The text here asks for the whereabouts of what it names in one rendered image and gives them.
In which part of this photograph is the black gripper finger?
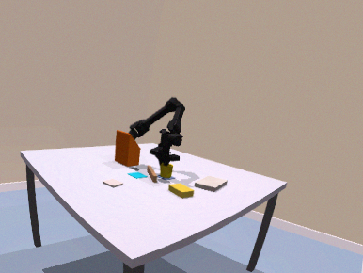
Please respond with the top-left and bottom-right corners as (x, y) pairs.
(162, 159), (170, 167)
(154, 156), (165, 167)

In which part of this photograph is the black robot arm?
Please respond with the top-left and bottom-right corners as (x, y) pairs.
(129, 97), (185, 156)

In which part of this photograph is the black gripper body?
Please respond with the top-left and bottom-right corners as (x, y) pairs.
(157, 142), (180, 162)

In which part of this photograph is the yellow rectangular block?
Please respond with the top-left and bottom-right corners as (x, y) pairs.
(167, 184), (195, 198)

